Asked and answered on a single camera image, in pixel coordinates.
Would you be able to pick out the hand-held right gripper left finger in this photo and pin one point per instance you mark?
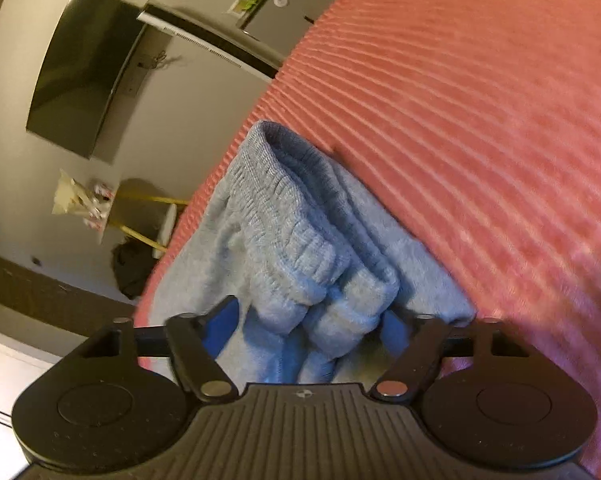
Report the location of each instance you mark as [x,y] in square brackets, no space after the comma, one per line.
[220,325]

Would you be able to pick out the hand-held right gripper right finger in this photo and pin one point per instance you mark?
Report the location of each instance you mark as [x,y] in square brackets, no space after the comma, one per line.
[393,332]

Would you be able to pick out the grey knit pants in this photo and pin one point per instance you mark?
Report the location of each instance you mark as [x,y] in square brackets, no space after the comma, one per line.
[280,220]

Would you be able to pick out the dark bag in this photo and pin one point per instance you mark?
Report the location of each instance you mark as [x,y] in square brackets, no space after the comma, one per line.
[130,267]

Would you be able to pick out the yellow rack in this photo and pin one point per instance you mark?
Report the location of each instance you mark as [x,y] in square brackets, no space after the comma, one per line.
[140,200]

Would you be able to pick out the white plastic bag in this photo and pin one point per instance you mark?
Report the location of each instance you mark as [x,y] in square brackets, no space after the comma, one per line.
[73,197]

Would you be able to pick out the pink ribbed blanket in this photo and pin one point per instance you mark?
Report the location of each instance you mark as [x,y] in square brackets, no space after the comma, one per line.
[455,135]

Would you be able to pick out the white tower appliance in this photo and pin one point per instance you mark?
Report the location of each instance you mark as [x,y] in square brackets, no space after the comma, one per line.
[205,35]

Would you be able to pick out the green packet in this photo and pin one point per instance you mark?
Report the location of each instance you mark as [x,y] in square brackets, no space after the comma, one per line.
[248,2]

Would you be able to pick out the grey drawer cabinet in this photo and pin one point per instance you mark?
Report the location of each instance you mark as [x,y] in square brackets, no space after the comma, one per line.
[290,0]

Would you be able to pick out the black wall television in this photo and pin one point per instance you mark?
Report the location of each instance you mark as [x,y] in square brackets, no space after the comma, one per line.
[80,75]

